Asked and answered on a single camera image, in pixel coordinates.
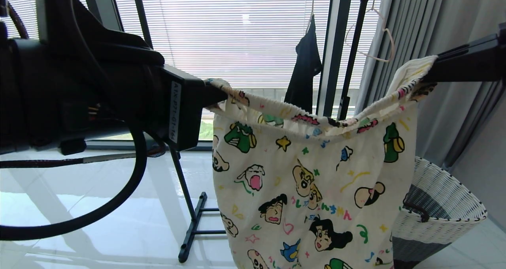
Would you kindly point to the cream printed garment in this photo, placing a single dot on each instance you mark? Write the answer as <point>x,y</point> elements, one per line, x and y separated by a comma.
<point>316,174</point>

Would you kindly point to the beige curtain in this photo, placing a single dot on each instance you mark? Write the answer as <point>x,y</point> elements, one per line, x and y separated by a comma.
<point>454,16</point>

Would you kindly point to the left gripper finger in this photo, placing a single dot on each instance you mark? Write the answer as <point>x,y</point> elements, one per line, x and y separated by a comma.
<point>213,95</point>

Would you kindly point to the black clothes rack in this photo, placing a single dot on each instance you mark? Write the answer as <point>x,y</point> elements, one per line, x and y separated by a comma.
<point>189,205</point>

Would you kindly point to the black garment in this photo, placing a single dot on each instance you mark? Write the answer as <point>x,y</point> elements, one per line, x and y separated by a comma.
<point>302,75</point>

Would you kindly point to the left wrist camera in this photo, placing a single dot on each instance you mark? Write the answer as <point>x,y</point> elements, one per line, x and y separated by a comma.
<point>41,12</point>

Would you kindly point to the white laundry basket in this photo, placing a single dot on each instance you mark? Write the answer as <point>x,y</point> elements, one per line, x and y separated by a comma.
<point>446,194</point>

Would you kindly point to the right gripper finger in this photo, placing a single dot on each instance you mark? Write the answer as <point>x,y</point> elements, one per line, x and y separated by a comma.
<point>474,65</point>

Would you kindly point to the window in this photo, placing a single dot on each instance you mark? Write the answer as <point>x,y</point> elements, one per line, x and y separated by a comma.
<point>330,63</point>

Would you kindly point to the pink clothes hanger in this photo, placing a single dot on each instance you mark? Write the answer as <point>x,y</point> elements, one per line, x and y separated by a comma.
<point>392,43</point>
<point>312,0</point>

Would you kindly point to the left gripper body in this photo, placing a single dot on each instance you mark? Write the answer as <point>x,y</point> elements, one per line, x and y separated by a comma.
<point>182,107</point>

